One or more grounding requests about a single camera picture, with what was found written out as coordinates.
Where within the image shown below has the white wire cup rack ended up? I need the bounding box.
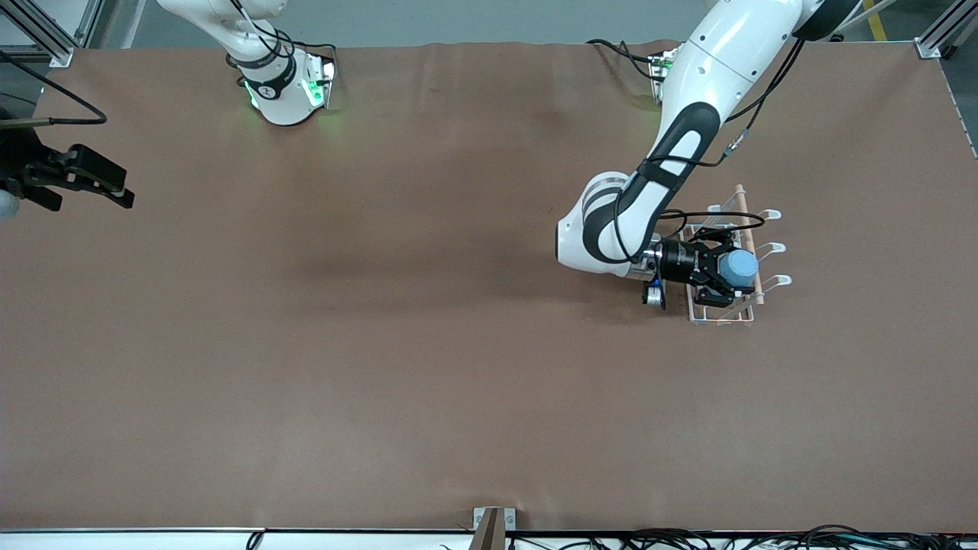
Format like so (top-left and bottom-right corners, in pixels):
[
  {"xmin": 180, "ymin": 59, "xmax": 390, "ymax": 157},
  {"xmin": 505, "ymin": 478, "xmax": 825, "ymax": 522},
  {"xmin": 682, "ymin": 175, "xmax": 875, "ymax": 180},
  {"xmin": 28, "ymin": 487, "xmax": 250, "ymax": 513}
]
[{"xmin": 677, "ymin": 183, "xmax": 793, "ymax": 327}]

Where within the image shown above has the aluminium frame profile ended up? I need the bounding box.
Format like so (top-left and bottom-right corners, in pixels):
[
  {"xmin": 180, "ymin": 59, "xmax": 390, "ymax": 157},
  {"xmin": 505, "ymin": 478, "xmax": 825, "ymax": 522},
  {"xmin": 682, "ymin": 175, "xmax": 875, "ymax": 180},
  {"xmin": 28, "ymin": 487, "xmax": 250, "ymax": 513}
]
[
  {"xmin": 915, "ymin": 0, "xmax": 978, "ymax": 60},
  {"xmin": 0, "ymin": 0, "xmax": 105, "ymax": 68}
]

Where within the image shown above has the black cable bundle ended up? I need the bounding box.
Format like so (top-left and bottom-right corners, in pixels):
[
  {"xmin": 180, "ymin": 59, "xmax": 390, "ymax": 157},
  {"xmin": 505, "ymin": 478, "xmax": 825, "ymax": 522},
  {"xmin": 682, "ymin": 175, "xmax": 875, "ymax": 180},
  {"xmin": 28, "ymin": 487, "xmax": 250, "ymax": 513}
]
[{"xmin": 504, "ymin": 523, "xmax": 978, "ymax": 550}]

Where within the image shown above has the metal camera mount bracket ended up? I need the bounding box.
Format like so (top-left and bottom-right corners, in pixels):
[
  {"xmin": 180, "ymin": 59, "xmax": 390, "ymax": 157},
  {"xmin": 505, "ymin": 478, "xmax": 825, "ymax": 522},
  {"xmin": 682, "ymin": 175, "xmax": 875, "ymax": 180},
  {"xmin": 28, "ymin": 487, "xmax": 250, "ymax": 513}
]
[{"xmin": 471, "ymin": 506, "xmax": 517, "ymax": 550}]

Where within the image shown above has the brown table cover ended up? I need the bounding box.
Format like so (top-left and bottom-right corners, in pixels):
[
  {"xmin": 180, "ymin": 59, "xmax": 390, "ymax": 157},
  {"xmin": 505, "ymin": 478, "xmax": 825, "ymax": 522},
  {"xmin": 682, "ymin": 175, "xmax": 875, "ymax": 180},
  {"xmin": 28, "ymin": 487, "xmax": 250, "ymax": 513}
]
[{"xmin": 0, "ymin": 40, "xmax": 978, "ymax": 533}]

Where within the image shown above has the grey floor pipe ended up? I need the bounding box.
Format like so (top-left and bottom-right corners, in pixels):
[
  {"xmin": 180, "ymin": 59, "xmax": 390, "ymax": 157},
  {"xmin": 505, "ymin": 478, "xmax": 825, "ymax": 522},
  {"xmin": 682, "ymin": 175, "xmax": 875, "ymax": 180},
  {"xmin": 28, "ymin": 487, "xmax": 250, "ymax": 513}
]
[{"xmin": 829, "ymin": 0, "xmax": 900, "ymax": 43}]

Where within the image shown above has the blue plastic cup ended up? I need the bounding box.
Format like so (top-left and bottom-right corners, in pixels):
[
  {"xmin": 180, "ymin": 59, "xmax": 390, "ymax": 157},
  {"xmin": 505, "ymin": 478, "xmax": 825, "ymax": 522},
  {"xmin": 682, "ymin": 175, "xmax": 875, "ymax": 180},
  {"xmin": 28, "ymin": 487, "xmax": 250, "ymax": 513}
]
[{"xmin": 721, "ymin": 249, "xmax": 760, "ymax": 290}]

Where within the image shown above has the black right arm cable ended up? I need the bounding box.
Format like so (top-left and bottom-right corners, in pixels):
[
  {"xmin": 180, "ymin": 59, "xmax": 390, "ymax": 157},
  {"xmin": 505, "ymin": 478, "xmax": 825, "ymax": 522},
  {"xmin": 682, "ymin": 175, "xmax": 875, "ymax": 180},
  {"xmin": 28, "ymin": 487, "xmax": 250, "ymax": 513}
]
[{"xmin": 0, "ymin": 50, "xmax": 107, "ymax": 127}]

